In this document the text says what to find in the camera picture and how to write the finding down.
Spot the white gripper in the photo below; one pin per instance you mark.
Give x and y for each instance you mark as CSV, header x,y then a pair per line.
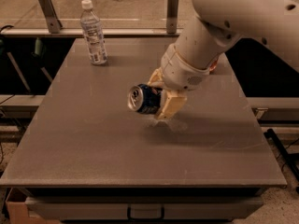
x,y
179,71

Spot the blue pepsi can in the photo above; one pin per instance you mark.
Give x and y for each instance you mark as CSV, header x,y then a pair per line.
x,y
144,99

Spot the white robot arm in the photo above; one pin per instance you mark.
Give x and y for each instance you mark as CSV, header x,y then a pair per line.
x,y
215,27

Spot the red coca-cola can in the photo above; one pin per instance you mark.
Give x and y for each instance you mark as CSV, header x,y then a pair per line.
x,y
213,66

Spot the clear plastic water bottle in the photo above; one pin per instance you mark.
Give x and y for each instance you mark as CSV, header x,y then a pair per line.
x,y
93,34

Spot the black stand leg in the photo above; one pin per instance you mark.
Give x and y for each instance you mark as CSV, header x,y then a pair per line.
x,y
291,159

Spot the cardboard box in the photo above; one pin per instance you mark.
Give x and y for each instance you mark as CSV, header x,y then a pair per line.
x,y
19,213

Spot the middle metal bracket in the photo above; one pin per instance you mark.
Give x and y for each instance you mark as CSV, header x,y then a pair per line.
x,y
172,16

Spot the metal bracket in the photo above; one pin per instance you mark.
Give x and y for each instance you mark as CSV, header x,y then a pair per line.
x,y
172,16
52,21

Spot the left metal bracket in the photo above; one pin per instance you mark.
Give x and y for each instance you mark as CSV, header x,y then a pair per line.
x,y
52,21

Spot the grey drawer with handle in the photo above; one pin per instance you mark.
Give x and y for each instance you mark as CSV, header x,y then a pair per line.
x,y
203,208

